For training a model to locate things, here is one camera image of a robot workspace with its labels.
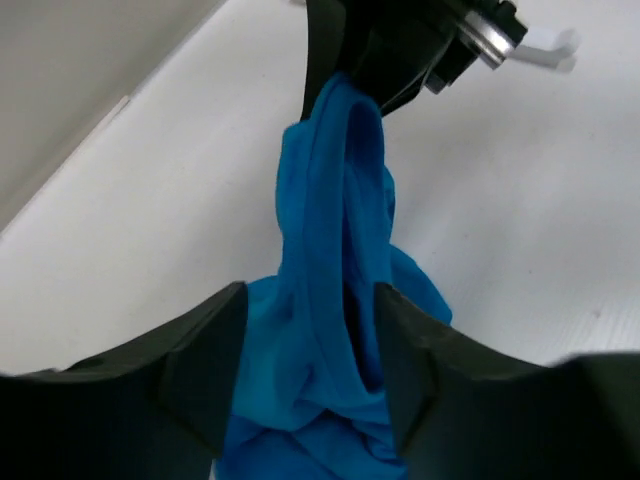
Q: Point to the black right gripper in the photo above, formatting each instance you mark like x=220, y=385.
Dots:
x=392, y=50

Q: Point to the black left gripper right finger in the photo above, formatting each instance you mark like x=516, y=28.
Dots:
x=461, y=410

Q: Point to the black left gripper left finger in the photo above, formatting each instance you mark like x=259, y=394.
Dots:
x=156, y=407

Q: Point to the blue t shirt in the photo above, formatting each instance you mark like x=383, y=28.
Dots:
x=309, y=401

